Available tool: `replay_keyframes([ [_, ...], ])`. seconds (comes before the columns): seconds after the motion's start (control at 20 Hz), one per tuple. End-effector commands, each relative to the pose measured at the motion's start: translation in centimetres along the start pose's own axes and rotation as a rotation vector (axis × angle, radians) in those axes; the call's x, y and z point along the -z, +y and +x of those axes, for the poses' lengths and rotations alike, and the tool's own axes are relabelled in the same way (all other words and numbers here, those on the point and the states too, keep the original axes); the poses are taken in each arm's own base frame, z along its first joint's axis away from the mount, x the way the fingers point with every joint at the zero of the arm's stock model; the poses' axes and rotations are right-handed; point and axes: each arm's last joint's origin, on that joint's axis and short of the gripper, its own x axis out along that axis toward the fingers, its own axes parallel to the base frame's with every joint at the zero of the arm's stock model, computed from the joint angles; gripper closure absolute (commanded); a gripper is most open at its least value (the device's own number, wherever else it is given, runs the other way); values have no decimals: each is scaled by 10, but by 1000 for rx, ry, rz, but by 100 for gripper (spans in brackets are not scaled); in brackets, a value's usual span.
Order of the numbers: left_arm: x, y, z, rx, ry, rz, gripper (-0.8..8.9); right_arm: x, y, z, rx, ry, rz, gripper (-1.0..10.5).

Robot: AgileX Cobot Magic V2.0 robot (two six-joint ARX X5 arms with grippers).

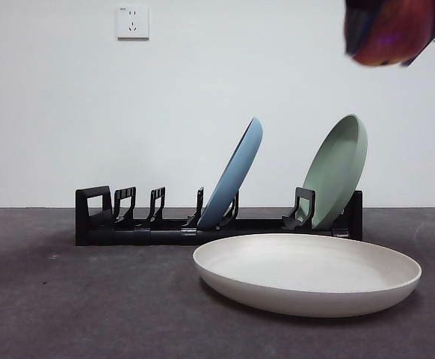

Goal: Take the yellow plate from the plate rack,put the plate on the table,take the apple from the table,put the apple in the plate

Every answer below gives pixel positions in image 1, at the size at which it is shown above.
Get red yellow apple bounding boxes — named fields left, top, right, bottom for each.
left=351, top=0, right=435, bottom=67

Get cream round plate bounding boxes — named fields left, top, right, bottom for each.
left=192, top=233, right=423, bottom=319

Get green round plate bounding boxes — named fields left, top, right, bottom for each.
left=300, top=114, right=369, bottom=231

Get blue round plate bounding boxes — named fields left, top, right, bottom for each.
left=197, top=116, right=264, bottom=229

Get black plate rack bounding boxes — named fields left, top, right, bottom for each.
left=74, top=185, right=364, bottom=247

